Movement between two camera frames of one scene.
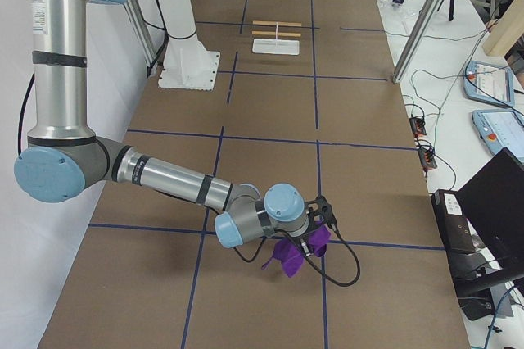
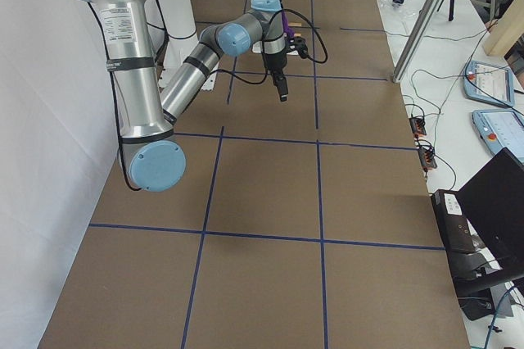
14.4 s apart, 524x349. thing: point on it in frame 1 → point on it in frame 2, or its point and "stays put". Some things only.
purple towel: x=291 y=256 → x=289 y=33
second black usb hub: x=427 y=158 stays put
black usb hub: x=417 y=126 stays put
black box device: x=454 y=227 stays put
